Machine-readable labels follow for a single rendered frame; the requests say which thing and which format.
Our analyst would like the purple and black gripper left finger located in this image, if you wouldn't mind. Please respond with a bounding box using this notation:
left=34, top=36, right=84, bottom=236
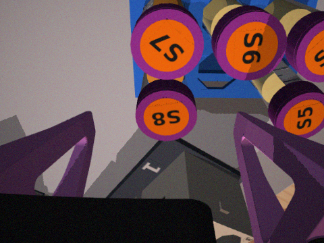
left=0, top=111, right=96, bottom=197

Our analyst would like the white button box with label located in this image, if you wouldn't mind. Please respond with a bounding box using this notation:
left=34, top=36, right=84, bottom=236
left=34, top=190, right=45, bottom=196

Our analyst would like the grey flat mat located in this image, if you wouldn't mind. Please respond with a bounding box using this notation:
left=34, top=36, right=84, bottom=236
left=0, top=0, right=273, bottom=198

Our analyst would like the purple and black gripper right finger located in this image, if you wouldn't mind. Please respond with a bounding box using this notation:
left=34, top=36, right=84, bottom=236
left=234, top=111, right=324, bottom=243

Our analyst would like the blue tube rack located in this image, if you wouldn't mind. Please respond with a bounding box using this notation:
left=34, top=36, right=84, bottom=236
left=129, top=0, right=274, bottom=98

